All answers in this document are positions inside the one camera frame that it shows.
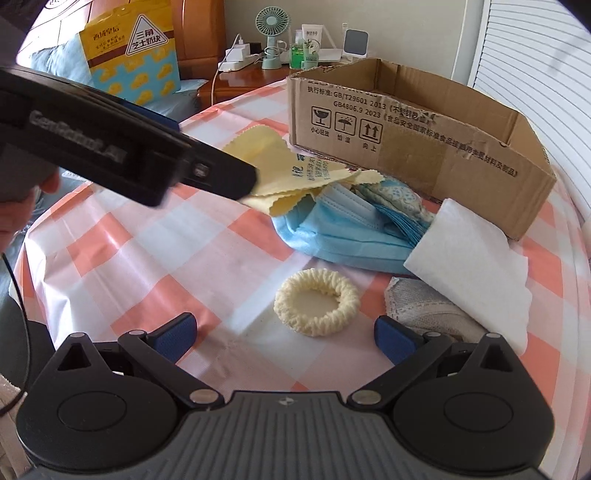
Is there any white phone stand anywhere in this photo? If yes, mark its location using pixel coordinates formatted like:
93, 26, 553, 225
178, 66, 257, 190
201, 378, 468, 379
344, 28, 369, 61

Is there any brown cardboard box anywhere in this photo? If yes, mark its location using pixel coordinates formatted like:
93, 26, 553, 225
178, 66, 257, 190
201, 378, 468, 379
287, 58, 557, 241

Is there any wooden headboard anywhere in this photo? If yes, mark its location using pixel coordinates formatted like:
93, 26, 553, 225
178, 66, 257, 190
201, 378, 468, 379
171, 0, 227, 79

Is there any white router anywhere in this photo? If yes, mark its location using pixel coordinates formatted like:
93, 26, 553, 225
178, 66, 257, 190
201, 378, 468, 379
318, 25, 346, 64

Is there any blue pillow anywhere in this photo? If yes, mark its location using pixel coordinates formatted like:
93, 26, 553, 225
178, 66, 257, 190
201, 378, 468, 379
30, 34, 90, 86

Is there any orange checked tablecloth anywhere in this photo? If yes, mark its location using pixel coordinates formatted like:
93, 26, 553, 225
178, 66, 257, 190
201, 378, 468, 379
8, 76, 591, 444

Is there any white cable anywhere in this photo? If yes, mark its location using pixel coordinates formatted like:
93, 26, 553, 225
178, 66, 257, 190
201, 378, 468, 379
209, 33, 243, 110

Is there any white louvered door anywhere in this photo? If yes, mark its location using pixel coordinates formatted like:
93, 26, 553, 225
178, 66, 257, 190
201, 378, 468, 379
466, 0, 591, 153

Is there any floral sachet with blue tassel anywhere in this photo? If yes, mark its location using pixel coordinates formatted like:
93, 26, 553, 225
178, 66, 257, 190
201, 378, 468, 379
353, 175, 437, 245

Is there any yellow zigzag-edged cloth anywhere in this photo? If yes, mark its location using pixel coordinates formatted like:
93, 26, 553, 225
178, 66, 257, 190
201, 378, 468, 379
223, 130, 384, 219

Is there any cream scrunchie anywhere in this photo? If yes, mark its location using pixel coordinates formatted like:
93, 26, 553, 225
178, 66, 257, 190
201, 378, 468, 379
274, 267, 361, 337

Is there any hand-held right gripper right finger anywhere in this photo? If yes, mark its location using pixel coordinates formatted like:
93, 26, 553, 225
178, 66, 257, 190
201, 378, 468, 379
347, 316, 525, 409

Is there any person's left hand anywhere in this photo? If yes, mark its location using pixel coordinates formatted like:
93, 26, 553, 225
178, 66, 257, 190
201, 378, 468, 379
0, 168, 61, 256

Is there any grey mesh sachet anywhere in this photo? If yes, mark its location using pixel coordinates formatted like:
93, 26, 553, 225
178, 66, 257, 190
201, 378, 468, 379
385, 276, 485, 344

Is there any white power adapter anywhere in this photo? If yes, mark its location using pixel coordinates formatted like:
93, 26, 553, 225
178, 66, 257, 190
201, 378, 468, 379
218, 54, 264, 73

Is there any white printed packet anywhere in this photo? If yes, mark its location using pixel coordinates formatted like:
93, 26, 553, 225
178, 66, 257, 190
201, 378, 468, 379
288, 154, 358, 184

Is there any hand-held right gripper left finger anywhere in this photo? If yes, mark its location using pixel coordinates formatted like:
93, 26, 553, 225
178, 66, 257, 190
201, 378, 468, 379
46, 312, 221, 411

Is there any white tissue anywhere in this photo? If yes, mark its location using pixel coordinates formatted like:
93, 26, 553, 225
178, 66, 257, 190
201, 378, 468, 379
403, 198, 529, 356

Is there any yellow and blue snack bag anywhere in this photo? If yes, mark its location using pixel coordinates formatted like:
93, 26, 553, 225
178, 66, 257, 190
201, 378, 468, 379
78, 0, 182, 106

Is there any wooden nightstand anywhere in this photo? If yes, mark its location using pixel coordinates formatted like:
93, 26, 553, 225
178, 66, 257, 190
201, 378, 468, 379
178, 60, 296, 116

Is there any black cable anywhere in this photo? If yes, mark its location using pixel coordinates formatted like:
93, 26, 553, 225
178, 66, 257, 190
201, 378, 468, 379
0, 251, 29, 418

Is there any mint green desk fan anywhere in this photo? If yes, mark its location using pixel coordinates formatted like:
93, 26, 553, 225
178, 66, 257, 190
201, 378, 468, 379
255, 6, 293, 70

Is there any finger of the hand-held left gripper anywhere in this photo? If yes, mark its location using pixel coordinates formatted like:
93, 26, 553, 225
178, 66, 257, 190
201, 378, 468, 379
174, 138, 258, 200
121, 100, 182, 136

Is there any blue face mask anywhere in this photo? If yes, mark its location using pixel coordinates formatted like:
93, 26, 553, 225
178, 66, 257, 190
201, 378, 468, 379
271, 198, 430, 273
314, 182, 393, 232

